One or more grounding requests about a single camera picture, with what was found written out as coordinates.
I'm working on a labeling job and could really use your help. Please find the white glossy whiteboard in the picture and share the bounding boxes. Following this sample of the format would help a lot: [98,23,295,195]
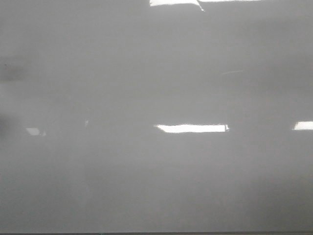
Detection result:
[0,0,313,233]

